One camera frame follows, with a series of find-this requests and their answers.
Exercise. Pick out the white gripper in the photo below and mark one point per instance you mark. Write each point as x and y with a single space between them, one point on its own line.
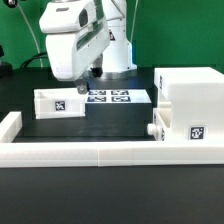
76 36

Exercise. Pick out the white drawer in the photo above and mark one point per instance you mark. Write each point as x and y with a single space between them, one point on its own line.
59 103
158 128

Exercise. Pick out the white front drawer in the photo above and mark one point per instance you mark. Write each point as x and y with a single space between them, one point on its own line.
158 128

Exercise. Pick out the white drawer cabinet box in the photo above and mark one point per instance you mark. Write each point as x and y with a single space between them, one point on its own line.
191 101

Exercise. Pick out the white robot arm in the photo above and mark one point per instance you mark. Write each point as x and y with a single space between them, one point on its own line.
117 57

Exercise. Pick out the white marker tag sheet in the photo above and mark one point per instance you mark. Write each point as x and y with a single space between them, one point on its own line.
118 96

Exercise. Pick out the black device at left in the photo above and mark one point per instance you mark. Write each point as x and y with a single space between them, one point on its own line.
5 67

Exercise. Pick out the white U-shaped frame wall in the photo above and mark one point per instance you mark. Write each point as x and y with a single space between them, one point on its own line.
99 154

